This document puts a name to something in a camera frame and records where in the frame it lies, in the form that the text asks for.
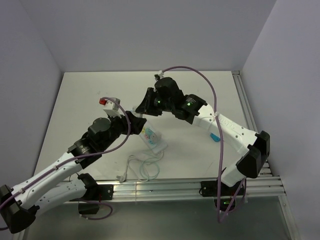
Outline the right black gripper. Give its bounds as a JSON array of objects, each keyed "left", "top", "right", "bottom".
[{"left": 136, "top": 87, "right": 174, "bottom": 116}]

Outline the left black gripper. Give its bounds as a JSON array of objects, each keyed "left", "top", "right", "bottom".
[{"left": 100, "top": 110, "right": 146, "bottom": 151}]

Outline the teal charger plug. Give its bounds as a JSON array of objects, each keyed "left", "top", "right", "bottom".
[{"left": 144, "top": 127, "right": 154, "bottom": 138}]

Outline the white colourful power strip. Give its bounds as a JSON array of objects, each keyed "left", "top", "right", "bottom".
[{"left": 139, "top": 121, "right": 168, "bottom": 155}]

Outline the white charger block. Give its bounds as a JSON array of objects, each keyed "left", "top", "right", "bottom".
[{"left": 149, "top": 133, "right": 162, "bottom": 145}]

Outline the white two-pin plug adapter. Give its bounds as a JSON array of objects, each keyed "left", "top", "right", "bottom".
[{"left": 131, "top": 106, "right": 143, "bottom": 118}]

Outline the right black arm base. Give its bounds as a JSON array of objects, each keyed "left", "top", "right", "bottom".
[{"left": 198, "top": 180, "right": 247, "bottom": 211}]

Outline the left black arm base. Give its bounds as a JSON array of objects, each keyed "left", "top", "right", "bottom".
[{"left": 78, "top": 184, "right": 114, "bottom": 216}]

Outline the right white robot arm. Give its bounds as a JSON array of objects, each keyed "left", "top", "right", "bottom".
[{"left": 135, "top": 77, "right": 271, "bottom": 195}]

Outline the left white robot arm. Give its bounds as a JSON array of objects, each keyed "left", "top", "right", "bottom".
[{"left": 0, "top": 111, "right": 147, "bottom": 234}]

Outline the blue plug adapter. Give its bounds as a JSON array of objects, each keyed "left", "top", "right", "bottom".
[{"left": 210, "top": 133, "right": 221, "bottom": 143}]

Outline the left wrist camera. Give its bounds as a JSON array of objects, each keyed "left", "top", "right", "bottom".
[{"left": 99, "top": 97, "right": 122, "bottom": 118}]

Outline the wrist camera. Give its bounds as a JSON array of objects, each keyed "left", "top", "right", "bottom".
[
  {"left": 99, "top": 97, "right": 122, "bottom": 118},
  {"left": 154, "top": 70, "right": 164, "bottom": 81}
]

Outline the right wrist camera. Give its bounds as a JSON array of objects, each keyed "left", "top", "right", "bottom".
[{"left": 154, "top": 70, "right": 164, "bottom": 81}]

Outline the teal charging cable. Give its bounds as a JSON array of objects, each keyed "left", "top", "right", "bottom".
[{"left": 139, "top": 149, "right": 162, "bottom": 181}]

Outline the white power strip cord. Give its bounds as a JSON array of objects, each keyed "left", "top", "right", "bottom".
[{"left": 115, "top": 149, "right": 166, "bottom": 183}]

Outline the aluminium frame rail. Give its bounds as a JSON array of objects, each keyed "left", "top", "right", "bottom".
[{"left": 13, "top": 70, "right": 301, "bottom": 240}]

